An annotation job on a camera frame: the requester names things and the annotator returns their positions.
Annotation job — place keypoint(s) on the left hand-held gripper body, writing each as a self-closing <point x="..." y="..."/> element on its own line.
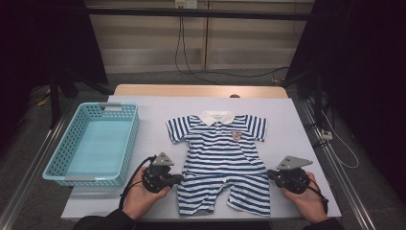
<point x="158" y="179"/>

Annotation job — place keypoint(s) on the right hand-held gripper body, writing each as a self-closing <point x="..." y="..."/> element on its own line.
<point x="292" y="180"/>

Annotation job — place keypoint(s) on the blue white striped baby romper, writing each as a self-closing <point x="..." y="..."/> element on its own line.
<point x="220" y="153"/>

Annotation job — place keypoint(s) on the turquoise plastic basket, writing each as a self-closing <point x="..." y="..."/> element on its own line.
<point x="95" y="143"/>

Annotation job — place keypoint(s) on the person's right hand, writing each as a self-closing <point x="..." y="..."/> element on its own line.
<point x="309" y="204"/>

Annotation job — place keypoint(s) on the person's left hand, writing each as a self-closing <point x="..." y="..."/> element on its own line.
<point x="137" y="201"/>

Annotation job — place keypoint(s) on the white table sheet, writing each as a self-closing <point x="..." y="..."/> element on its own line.
<point x="153" y="127"/>

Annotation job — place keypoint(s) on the white plug adapter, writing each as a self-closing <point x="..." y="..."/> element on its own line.
<point x="327" y="135"/>

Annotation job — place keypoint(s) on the dark round table grommet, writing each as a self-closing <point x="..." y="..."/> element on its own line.
<point x="235" y="96"/>

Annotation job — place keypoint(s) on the black metal stand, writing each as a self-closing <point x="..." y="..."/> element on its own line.
<point x="55" y="102"/>

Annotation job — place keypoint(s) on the black curtain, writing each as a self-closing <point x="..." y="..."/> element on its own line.
<point x="41" y="41"/>
<point x="367" y="64"/>

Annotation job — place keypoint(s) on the black horizontal bar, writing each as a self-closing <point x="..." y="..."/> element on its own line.
<point x="198" y="13"/>

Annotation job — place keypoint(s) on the aluminium rail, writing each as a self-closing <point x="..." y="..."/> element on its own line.
<point x="338" y="172"/>
<point x="35" y="166"/>

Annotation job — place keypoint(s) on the white wall socket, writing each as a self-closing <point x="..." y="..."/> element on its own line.
<point x="186" y="4"/>

